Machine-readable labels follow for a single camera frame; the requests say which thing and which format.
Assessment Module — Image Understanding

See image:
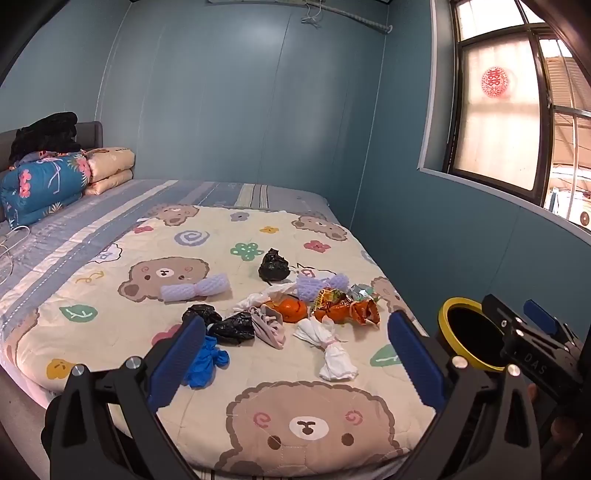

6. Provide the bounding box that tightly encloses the black clothes pile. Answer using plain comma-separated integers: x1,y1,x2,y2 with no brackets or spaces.
8,112,83,164

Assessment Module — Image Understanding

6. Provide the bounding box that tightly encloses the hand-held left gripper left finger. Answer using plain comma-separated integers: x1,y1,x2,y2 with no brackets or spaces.
48,315,206,480

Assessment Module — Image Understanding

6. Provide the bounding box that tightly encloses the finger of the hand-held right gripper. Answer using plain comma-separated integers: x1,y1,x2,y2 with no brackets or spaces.
481,294,525,330
523,299,578,344

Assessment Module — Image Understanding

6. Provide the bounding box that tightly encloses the red paper-cut window decoration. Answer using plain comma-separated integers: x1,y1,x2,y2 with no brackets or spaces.
481,67,512,99

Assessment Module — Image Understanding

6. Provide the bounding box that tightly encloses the black bin with yellow rim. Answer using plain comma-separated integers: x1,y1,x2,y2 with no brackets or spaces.
438,298,509,372

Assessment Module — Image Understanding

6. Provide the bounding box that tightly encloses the black plastic bag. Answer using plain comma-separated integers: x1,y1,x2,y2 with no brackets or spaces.
181,305,223,329
257,248,291,282
208,311,256,346

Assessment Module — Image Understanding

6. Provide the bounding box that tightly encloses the pink cloth scrap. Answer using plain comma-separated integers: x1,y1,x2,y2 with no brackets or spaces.
250,305,287,349

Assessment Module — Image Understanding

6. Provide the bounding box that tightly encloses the blue floral pillow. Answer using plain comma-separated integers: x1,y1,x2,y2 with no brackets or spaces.
0,150,93,227

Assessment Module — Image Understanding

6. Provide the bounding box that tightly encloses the orange snack wrapper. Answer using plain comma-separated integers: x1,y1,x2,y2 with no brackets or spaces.
348,298,382,328

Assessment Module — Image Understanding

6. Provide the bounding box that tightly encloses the white plastic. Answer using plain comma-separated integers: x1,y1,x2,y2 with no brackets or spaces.
232,282,296,313

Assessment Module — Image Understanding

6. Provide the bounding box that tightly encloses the person's right hand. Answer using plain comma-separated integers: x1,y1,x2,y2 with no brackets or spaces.
527,384,585,453

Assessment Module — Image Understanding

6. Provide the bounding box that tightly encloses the white cable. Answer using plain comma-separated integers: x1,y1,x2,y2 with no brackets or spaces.
0,225,31,282

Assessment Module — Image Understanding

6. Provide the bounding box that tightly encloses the bear print blanket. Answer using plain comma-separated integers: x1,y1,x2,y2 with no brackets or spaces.
2,203,439,476

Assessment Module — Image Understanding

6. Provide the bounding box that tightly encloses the yellow red snack wrapper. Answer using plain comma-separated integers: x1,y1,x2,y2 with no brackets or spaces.
311,287,354,321

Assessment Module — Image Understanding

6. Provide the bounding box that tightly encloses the orange tangerine peel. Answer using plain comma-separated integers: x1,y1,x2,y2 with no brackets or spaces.
270,298,308,323

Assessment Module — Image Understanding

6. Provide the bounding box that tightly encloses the blue rubber glove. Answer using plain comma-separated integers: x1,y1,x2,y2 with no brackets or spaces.
182,335,230,388

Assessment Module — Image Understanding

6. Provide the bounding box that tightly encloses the peach folded quilt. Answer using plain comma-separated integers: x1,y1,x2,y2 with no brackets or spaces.
83,147,136,197

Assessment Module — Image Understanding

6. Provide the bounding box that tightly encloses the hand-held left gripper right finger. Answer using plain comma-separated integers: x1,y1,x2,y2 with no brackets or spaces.
387,310,542,480

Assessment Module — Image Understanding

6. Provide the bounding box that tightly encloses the white curtain rail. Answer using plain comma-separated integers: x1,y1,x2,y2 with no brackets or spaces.
205,0,393,35

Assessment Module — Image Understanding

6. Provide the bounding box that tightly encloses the grey mattress bed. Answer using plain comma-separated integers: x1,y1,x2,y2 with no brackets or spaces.
0,179,331,342

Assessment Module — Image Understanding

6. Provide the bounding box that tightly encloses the white tissue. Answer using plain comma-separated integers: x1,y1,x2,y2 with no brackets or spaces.
293,318,360,382

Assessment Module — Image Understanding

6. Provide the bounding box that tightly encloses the window with dark frame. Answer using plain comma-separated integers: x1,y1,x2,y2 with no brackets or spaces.
443,0,591,232

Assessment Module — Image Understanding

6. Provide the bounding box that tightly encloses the grey upholstered bed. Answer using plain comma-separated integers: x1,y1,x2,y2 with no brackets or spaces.
0,121,439,480

